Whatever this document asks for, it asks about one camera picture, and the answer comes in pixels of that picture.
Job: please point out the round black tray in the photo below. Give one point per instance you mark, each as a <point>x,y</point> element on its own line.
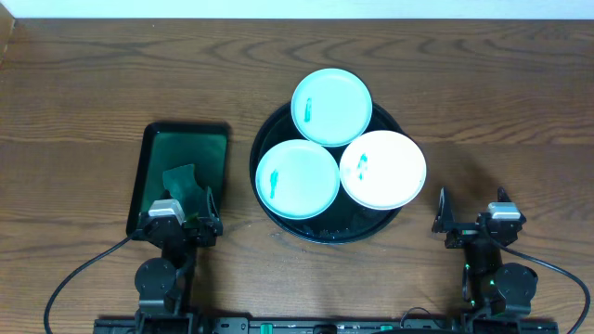
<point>344,221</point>

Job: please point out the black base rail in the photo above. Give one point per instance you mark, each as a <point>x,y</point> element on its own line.
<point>242,325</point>

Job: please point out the rectangular black water tray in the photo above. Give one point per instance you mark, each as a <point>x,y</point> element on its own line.
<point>168,145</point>

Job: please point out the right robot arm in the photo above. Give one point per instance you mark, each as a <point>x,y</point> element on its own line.
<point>500,293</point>

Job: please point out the mint plate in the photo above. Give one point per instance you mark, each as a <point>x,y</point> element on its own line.
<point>297,179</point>
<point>331,107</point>

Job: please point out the white plate green stain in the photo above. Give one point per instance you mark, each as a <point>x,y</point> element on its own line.
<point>383,170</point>

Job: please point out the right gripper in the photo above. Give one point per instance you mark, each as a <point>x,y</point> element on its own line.
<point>463,232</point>

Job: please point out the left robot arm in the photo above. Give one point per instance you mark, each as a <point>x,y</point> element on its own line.
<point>164,283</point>

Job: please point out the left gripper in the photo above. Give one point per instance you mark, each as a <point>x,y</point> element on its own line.
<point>187,229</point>

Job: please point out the green scouring sponge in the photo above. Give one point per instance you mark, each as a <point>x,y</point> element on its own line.
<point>181,184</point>

